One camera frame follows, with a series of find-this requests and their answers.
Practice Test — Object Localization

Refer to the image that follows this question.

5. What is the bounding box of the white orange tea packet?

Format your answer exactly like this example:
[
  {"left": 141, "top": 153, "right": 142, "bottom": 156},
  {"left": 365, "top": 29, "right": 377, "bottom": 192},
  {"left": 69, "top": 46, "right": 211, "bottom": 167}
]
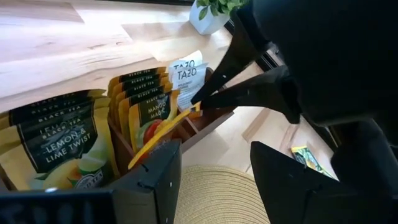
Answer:
[
  {"left": 169, "top": 50, "right": 205, "bottom": 71},
  {"left": 171, "top": 63, "right": 208, "bottom": 112}
]

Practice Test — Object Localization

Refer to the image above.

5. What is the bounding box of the mango tea packets row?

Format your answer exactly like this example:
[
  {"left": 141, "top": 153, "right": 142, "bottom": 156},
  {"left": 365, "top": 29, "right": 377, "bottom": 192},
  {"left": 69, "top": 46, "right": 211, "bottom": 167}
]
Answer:
[{"left": 128, "top": 90, "right": 180, "bottom": 154}]

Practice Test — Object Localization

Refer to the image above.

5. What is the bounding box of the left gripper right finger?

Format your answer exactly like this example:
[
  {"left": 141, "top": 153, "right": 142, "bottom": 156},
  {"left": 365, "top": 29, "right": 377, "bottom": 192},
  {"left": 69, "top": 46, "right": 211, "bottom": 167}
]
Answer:
[{"left": 250, "top": 141, "right": 398, "bottom": 224}]

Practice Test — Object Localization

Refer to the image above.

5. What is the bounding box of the dark wooden tea box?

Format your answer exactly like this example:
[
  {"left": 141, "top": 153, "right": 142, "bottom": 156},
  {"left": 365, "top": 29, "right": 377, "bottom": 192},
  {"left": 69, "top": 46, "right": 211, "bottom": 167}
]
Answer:
[{"left": 0, "top": 67, "right": 236, "bottom": 191}]

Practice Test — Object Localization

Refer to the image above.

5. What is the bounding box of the green plant in white pot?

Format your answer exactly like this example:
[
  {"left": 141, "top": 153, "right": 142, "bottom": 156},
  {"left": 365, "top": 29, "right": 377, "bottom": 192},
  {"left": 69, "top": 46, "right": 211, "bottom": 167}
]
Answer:
[{"left": 188, "top": 0, "right": 249, "bottom": 35}]

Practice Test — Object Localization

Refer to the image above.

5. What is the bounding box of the black tea packet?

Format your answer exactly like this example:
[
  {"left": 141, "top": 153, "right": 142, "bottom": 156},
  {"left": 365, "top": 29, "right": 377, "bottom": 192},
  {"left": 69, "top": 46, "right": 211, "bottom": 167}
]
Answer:
[{"left": 117, "top": 83, "right": 174, "bottom": 131}]

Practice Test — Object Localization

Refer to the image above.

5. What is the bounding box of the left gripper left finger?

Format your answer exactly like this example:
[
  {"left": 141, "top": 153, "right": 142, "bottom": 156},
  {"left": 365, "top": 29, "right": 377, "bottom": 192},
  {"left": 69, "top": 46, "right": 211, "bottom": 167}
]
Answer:
[{"left": 0, "top": 139, "right": 183, "bottom": 224}]

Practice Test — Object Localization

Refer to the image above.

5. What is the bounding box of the round woven straw placemat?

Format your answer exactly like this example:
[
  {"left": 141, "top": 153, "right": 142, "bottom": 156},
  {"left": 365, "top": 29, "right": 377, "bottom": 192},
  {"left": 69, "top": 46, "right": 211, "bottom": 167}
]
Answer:
[{"left": 173, "top": 164, "right": 271, "bottom": 224}]

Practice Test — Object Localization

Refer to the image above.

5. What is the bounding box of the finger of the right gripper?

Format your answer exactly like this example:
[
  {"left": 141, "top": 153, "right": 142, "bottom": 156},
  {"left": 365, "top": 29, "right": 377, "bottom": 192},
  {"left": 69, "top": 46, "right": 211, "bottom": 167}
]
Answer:
[
  {"left": 190, "top": 4, "right": 272, "bottom": 105},
  {"left": 200, "top": 65, "right": 302, "bottom": 124}
]

